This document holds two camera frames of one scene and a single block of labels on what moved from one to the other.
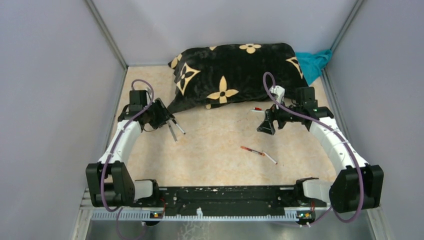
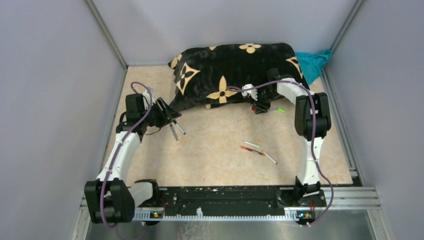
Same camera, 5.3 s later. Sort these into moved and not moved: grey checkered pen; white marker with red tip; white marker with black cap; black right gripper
Moved: black right gripper
Not moved: white marker with black cap; white marker with red tip; grey checkered pen
